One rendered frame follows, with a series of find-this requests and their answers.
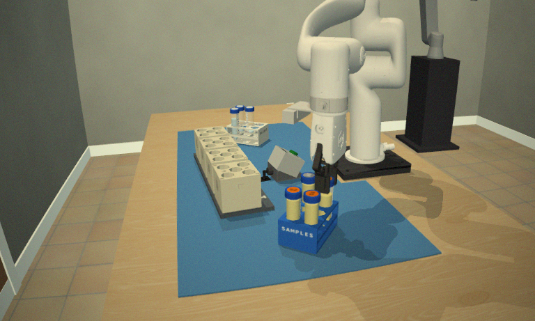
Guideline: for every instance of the blue tube rack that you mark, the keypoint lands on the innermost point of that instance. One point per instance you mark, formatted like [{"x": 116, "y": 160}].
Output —
[{"x": 304, "y": 237}]

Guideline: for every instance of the blue bench mat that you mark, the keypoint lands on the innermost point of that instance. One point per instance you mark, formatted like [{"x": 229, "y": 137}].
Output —
[{"x": 236, "y": 253}]

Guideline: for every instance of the cream tube rack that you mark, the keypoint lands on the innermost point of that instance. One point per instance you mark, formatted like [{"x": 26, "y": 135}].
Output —
[{"x": 256, "y": 138}]

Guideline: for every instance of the beige bucket adapter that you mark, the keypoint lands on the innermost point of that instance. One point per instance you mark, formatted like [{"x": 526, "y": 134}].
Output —
[
  {"x": 217, "y": 131},
  {"x": 214, "y": 143},
  {"x": 222, "y": 156},
  {"x": 237, "y": 186}
]

